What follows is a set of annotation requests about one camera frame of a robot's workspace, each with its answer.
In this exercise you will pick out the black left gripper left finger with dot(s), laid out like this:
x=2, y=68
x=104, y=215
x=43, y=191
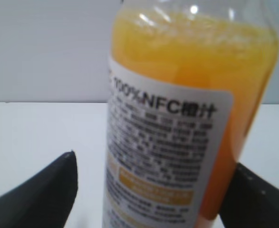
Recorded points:
x=45, y=200

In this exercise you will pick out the orange juice bottle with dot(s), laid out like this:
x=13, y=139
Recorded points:
x=186, y=78

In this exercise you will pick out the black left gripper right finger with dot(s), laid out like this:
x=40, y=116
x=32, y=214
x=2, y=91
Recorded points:
x=250, y=202

